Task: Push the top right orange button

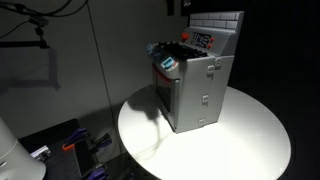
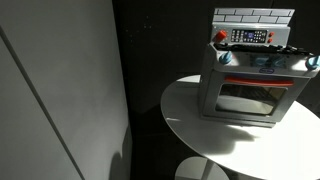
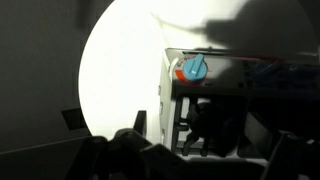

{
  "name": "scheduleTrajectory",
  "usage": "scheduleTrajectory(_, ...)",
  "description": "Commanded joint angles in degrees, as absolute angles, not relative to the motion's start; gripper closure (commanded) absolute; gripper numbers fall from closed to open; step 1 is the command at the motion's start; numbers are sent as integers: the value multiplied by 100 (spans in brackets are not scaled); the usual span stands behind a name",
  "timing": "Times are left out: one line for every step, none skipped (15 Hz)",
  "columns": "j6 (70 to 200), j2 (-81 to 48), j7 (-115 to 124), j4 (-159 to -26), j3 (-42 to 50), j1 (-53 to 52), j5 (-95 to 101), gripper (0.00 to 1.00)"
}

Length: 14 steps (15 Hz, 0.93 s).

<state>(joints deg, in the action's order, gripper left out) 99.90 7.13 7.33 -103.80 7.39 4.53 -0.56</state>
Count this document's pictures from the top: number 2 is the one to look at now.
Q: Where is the grey toy oven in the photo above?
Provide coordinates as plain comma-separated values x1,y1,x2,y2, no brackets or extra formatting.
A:
198,7,320,129

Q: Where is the blue toy stove knob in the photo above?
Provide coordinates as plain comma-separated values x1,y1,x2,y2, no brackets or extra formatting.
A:
252,55,270,68
218,50,233,65
305,55,320,71
270,55,287,69

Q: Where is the red round toy knob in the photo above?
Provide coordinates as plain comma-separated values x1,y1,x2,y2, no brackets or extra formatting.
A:
213,29,229,44

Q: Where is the white table leg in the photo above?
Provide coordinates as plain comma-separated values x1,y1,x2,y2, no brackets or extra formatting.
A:
201,159,216,180

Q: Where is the black toy stove burner grate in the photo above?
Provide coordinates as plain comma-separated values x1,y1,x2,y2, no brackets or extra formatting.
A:
213,42,314,56

